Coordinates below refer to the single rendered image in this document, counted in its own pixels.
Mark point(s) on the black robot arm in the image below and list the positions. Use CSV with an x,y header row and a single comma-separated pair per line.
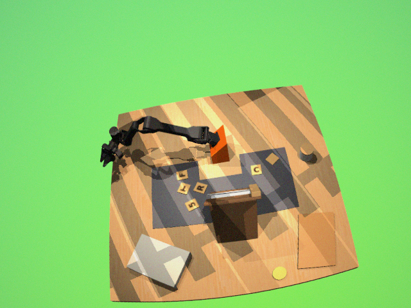
x,y
196,134

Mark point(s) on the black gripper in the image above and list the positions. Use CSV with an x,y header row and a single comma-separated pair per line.
x,y
106,152

